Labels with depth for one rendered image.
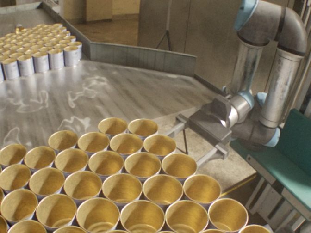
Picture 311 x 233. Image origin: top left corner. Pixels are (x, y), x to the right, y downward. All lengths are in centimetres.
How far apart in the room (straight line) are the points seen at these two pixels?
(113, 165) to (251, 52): 56
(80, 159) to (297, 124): 87
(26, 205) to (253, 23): 73
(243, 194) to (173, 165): 115
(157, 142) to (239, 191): 115
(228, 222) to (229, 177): 168
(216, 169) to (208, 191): 169
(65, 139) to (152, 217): 27
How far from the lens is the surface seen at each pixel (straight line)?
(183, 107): 80
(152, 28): 359
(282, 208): 141
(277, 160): 110
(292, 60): 77
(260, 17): 73
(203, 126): 69
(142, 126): 58
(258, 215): 155
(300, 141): 109
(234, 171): 220
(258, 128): 86
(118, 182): 44
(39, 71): 107
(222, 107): 69
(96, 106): 78
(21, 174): 51
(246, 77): 88
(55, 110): 79
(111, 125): 58
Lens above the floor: 149
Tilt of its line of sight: 34 degrees down
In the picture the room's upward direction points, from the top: 6 degrees clockwise
